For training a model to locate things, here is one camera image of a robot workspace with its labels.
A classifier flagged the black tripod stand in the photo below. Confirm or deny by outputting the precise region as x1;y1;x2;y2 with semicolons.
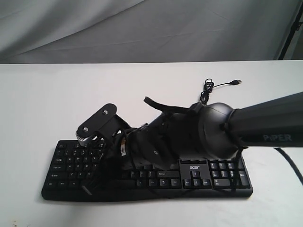
278;1;303;60

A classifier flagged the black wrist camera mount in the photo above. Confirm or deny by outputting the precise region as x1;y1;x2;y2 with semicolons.
76;103;130;147

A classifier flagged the black USB cable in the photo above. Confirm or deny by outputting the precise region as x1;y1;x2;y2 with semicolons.
198;78;243;106

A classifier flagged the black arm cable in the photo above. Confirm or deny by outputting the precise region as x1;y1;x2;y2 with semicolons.
272;147;303;183

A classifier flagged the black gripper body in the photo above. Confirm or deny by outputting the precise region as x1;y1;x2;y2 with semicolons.
104;122;179;170

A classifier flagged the black acer keyboard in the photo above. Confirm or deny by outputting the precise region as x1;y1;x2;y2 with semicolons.
41;140;253;202

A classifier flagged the grey backdrop cloth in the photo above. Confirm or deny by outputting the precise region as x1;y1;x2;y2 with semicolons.
0;0;301;64

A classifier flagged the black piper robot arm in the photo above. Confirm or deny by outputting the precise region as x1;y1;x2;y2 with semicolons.
76;93;303;194

